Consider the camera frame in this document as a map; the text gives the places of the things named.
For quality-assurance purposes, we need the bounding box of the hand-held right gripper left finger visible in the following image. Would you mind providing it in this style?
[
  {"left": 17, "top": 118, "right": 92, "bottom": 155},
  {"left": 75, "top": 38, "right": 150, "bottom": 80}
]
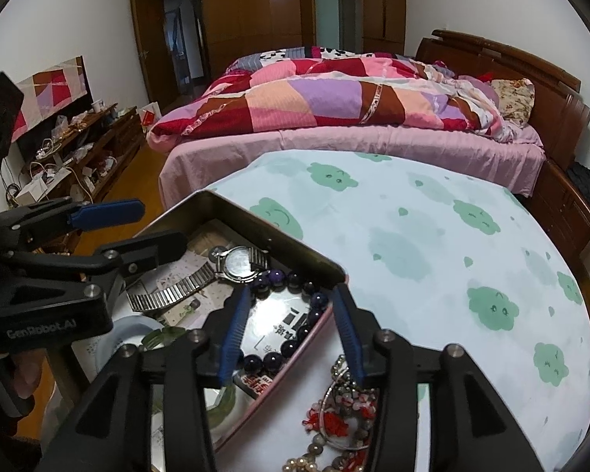
[{"left": 44, "top": 285, "right": 256, "bottom": 472}]

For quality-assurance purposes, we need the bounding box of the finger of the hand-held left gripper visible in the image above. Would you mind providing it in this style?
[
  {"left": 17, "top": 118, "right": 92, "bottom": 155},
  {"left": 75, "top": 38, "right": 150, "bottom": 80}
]
[
  {"left": 0, "top": 197, "right": 146, "bottom": 251},
  {"left": 10, "top": 230, "right": 188, "bottom": 313}
]

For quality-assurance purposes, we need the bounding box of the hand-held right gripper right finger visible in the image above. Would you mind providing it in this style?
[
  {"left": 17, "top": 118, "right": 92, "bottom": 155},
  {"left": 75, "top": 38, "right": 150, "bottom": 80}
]
[{"left": 329, "top": 282, "right": 546, "bottom": 472}]

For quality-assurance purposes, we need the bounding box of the dark purple bead bracelet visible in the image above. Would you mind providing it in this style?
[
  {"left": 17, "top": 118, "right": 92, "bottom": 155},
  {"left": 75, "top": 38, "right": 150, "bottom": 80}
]
[{"left": 238, "top": 268, "right": 332, "bottom": 379}]

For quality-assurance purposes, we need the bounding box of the silver bangle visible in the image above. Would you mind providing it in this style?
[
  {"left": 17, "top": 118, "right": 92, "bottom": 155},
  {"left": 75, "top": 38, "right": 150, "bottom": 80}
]
[{"left": 321, "top": 374, "right": 374, "bottom": 453}]

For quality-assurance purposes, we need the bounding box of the red knot bracelet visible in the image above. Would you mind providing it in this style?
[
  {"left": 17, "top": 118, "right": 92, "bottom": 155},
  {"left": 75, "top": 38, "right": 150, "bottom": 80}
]
[{"left": 302, "top": 393, "right": 377, "bottom": 436}]

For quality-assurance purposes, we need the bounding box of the grey bead bracelet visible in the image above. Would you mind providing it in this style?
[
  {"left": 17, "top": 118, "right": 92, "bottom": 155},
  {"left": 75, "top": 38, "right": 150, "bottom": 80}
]
[{"left": 305, "top": 433, "right": 374, "bottom": 472}]

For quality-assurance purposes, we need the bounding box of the metal tin box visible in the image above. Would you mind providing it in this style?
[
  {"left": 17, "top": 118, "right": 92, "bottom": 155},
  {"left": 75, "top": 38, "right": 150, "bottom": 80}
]
[{"left": 79, "top": 189, "right": 349, "bottom": 453}]

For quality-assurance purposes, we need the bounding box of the white pearl bracelet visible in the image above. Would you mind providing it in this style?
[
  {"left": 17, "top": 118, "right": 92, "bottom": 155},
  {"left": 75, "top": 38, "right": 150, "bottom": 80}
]
[{"left": 281, "top": 455, "right": 320, "bottom": 472}]

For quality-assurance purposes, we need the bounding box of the person's left hand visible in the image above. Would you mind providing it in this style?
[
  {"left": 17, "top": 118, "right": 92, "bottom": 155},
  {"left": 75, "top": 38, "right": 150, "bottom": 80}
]
[{"left": 9, "top": 349, "right": 47, "bottom": 399}]

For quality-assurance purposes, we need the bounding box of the white power strip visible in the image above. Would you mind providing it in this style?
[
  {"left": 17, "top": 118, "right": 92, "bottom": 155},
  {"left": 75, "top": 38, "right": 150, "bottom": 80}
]
[{"left": 32, "top": 167, "right": 72, "bottom": 183}]

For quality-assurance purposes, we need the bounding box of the green jade bangle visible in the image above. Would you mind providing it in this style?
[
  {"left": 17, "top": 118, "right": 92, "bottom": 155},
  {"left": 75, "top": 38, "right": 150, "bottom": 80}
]
[{"left": 142, "top": 327, "right": 239, "bottom": 416}]

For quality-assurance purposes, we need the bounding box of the silver wristwatch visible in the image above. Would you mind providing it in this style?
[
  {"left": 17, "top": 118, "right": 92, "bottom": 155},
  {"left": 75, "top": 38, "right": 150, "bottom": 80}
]
[{"left": 127, "top": 246, "right": 271, "bottom": 313}]

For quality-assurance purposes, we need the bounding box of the wooden television cabinet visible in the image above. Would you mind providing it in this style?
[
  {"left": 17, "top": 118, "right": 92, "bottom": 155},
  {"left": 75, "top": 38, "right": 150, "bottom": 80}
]
[{"left": 10, "top": 105, "right": 146, "bottom": 256}]

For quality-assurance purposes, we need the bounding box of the white cardboard box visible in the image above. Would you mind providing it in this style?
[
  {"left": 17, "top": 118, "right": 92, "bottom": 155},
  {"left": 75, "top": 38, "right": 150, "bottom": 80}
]
[{"left": 15, "top": 177, "right": 55, "bottom": 206}]

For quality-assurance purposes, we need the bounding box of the pale blue round dish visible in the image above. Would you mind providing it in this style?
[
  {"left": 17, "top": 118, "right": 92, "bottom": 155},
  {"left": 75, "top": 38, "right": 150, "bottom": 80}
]
[{"left": 86, "top": 315, "right": 163, "bottom": 355}]

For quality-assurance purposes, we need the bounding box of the black television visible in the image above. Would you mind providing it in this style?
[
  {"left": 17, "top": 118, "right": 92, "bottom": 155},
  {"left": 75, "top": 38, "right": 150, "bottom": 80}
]
[{"left": 10, "top": 56, "right": 92, "bottom": 158}]

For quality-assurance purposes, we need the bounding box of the red gift bag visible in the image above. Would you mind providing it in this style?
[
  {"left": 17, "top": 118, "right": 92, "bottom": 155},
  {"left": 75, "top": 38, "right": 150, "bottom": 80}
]
[{"left": 138, "top": 102, "right": 162, "bottom": 133}]

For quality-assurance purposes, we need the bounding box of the green cloud print tablecloth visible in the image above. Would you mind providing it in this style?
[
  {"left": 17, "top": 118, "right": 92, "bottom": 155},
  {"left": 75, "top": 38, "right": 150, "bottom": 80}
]
[{"left": 204, "top": 150, "right": 590, "bottom": 472}]

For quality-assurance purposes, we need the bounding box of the patchwork cover cloth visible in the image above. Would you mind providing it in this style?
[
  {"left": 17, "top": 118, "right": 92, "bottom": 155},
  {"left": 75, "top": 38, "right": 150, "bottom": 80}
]
[{"left": 11, "top": 56, "right": 89, "bottom": 143}]

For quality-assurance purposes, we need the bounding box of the wooden door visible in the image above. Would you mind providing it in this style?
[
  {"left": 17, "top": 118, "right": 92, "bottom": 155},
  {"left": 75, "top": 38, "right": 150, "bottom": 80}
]
[{"left": 130, "top": 0, "right": 170, "bottom": 114}]

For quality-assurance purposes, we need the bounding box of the pink bed sheet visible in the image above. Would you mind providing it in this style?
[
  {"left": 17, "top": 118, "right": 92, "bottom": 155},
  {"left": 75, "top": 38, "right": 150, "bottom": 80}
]
[{"left": 158, "top": 125, "right": 544, "bottom": 210}]

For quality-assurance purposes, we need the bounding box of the patchwork quilt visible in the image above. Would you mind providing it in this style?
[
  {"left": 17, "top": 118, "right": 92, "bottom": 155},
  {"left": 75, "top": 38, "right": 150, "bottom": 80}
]
[{"left": 147, "top": 46, "right": 507, "bottom": 143}]

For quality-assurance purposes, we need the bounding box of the panda print blanket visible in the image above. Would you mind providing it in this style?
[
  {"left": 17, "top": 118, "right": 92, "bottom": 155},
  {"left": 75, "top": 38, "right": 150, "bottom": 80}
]
[{"left": 225, "top": 46, "right": 414, "bottom": 74}]

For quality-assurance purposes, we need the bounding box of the wooden wardrobe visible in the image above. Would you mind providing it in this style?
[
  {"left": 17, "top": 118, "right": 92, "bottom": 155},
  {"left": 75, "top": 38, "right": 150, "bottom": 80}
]
[{"left": 129, "top": 0, "right": 406, "bottom": 104}]

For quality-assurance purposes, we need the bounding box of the dark clothing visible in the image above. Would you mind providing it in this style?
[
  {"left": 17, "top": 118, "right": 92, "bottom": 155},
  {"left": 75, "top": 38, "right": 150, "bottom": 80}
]
[{"left": 568, "top": 162, "right": 590, "bottom": 212}]

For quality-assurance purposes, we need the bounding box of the floral pillow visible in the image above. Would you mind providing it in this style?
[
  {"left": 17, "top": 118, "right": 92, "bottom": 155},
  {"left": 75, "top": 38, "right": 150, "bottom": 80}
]
[{"left": 490, "top": 77, "right": 536, "bottom": 126}]

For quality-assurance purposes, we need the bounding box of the wooden bed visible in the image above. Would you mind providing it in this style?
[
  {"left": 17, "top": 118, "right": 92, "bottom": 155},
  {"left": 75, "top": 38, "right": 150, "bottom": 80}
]
[{"left": 147, "top": 29, "right": 590, "bottom": 256}]

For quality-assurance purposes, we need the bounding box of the silver chain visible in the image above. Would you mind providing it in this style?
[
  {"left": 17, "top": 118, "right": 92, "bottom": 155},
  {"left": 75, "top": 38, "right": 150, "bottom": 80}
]
[{"left": 330, "top": 354, "right": 355, "bottom": 379}]

